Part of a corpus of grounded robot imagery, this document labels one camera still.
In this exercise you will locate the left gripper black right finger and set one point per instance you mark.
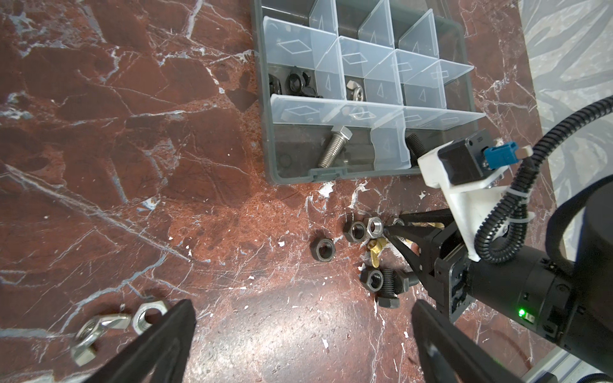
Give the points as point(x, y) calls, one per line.
point(448, 355)

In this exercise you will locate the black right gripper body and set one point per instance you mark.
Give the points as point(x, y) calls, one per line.
point(447, 280)

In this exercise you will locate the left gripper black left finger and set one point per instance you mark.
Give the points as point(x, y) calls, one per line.
point(160, 353)

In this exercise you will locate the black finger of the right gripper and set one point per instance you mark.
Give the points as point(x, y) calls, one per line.
point(437, 219)
point(426, 239)

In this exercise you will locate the silver hex bolt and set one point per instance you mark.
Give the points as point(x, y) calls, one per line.
point(340, 136)

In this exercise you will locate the grey plastic organizer box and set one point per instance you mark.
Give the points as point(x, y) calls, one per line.
point(384, 69)

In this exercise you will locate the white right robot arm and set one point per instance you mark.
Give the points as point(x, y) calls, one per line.
point(563, 294)

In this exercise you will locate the black screws pile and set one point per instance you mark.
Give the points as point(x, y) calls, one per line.
point(385, 283)

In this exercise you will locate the silver hex nut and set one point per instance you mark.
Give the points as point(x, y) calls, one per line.
point(147, 314)

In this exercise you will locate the silver wing nut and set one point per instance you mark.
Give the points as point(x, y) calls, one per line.
point(82, 348)

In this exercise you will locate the black hex nut on table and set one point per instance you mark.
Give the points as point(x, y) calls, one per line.
point(323, 250)

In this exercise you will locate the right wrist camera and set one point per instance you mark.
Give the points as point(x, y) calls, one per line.
point(487, 189)

